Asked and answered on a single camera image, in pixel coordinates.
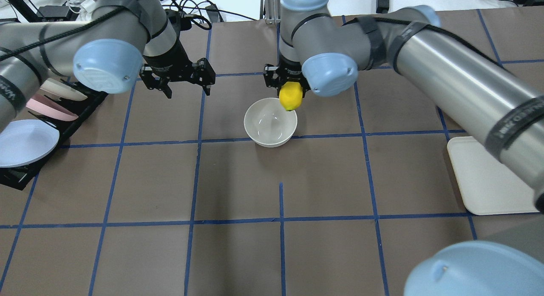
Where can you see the aluminium frame post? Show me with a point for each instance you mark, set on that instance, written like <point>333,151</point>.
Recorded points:
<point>270,11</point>

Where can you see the cream plate in rack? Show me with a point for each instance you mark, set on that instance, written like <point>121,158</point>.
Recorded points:
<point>62,90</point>

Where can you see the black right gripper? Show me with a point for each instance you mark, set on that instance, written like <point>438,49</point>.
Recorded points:
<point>290,69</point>

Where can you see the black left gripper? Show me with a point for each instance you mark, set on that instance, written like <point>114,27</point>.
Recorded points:
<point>171,60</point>

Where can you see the black plate rack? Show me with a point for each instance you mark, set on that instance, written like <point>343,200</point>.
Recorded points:
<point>19,177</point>

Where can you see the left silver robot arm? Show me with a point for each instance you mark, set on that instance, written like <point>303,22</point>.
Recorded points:
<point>106,54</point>

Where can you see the cream ceramic bowl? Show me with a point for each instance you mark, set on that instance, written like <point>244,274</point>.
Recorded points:
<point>269,124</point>

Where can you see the light blue plate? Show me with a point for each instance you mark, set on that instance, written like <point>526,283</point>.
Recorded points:
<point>26,141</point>

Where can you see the cream rectangular tray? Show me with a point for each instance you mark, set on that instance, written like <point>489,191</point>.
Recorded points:
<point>486,186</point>

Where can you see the pink plate in rack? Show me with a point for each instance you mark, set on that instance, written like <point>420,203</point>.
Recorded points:
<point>45,106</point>

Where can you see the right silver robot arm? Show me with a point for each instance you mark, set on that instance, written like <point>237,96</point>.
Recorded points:
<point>354,215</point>

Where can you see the yellow lemon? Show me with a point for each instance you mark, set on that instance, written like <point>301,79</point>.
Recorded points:
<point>291,95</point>

